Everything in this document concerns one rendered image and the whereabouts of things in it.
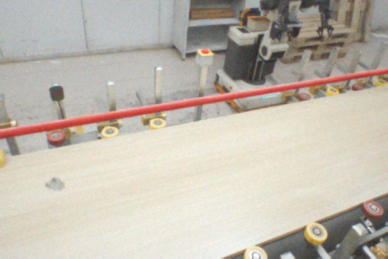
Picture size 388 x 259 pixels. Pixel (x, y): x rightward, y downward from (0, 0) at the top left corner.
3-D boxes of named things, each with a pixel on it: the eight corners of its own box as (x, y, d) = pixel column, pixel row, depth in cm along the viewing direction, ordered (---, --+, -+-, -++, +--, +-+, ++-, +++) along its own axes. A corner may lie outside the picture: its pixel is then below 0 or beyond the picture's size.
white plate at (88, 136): (49, 152, 165) (46, 139, 159) (98, 143, 174) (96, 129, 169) (49, 153, 164) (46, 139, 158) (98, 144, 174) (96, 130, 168)
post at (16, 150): (18, 170, 162) (-8, 94, 134) (26, 168, 163) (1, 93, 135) (18, 174, 159) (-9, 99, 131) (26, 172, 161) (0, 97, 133)
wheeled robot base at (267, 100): (212, 86, 369) (215, 67, 355) (256, 79, 393) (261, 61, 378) (240, 118, 321) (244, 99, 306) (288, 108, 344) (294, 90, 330)
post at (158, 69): (152, 136, 187) (154, 65, 159) (158, 134, 188) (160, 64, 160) (154, 139, 184) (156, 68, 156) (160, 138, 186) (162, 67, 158)
